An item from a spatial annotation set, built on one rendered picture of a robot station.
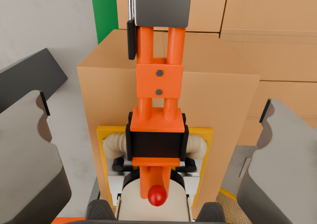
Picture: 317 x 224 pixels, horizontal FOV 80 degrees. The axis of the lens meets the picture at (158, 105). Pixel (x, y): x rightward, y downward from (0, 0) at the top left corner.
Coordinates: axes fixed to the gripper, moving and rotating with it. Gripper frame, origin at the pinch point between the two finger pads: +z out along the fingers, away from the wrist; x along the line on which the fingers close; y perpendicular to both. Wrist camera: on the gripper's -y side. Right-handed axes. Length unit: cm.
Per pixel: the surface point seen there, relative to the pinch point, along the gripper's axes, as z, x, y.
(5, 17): 122, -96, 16
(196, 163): 24.6, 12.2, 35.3
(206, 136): 25.1, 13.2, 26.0
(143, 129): 11.0, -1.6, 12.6
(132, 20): 13.2, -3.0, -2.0
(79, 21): 122, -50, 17
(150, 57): 13.2, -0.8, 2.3
